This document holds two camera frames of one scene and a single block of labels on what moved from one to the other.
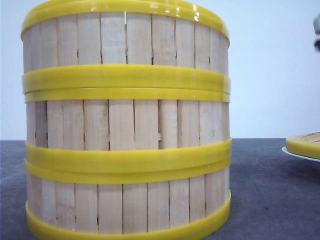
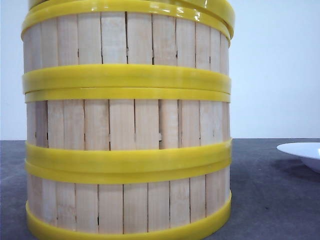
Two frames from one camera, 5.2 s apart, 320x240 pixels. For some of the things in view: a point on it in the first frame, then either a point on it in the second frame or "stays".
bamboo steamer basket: x=125 y=47 stays
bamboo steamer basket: x=181 y=201 stays
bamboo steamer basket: x=127 y=128 stays
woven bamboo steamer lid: x=307 y=144 -> x=221 y=14
